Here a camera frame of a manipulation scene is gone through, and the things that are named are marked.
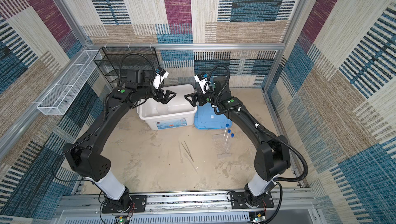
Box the white plastic bin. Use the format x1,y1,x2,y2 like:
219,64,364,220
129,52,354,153
137,84,198,130

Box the metal tweezers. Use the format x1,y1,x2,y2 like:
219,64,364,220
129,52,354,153
181,142,194,162

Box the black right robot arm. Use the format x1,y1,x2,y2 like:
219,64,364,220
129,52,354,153
185,65,309,208

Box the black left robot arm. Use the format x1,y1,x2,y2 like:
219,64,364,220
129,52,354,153
59,52,176,213

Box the blue plastic lid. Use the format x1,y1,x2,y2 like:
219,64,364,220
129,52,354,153
194,103,232,130

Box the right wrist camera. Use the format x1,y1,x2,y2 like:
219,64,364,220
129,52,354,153
194,73,210,94

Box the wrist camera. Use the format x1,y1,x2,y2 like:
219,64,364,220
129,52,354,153
153,67,169,90
194,73,210,94

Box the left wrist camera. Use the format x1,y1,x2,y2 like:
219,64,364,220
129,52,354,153
153,67,169,90

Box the black wire mesh shelf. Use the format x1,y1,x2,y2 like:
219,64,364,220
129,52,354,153
93,47,160,88

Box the white wire mesh basket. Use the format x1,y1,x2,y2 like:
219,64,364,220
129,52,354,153
37,50,98,115

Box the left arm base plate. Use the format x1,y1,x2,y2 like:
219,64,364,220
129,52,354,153
101,195,147,215

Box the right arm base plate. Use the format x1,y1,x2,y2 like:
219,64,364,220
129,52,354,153
226,191,274,209

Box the aluminium mounting rail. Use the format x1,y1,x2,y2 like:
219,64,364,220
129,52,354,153
53,187,318,217

